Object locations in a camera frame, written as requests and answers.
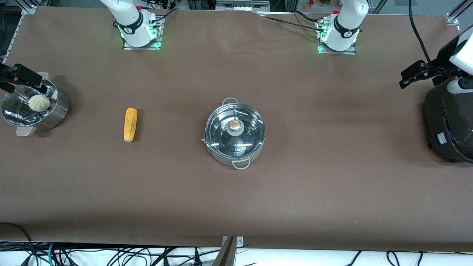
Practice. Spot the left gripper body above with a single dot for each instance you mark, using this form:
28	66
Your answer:
440	59

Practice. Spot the yellow corn cob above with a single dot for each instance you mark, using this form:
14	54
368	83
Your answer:
130	125

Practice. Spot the glass pot lid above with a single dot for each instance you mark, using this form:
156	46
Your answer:
221	129

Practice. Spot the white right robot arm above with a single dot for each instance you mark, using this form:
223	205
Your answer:
129	22

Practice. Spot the steel steamer pot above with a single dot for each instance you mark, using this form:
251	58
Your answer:
55	111

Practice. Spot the stainless steel pot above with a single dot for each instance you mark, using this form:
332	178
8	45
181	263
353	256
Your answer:
221	157

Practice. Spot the white steamed bun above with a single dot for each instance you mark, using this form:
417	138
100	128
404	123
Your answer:
39	102

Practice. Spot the black rice cooker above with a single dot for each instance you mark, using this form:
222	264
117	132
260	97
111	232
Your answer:
449	122

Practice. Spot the aluminium frame corner profile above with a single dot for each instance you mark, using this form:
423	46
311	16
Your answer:
29	8
456	14

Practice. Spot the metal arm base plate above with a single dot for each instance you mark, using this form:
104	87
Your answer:
353	52
160	40

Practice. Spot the aluminium frame crossbar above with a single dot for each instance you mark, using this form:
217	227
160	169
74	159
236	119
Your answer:
242	4

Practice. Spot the small metal table bracket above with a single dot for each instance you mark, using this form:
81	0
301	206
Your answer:
240	241

